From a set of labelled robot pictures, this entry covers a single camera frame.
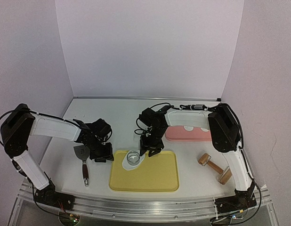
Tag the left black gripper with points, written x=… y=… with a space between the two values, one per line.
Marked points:
x=102 y=152

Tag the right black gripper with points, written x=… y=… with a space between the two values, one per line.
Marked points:
x=151 y=145

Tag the white dough lump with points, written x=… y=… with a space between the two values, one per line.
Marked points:
x=127 y=166

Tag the metal scraper with wooden handle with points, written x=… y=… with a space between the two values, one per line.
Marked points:
x=82 y=153

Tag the yellow plastic tray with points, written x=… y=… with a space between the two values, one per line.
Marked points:
x=156 y=174

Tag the wooden double-ended rolling pin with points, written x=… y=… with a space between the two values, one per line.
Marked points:
x=224 y=174

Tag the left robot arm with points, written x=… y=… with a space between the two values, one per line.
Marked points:
x=21 y=123

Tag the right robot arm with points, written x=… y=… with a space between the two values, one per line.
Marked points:
x=227 y=138

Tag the round dumpling wrapper left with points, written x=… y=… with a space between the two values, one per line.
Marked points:
x=188 y=128

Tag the pink plastic tray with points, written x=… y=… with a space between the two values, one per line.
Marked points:
x=179 y=134

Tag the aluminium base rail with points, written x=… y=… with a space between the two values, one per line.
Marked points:
x=129 y=210

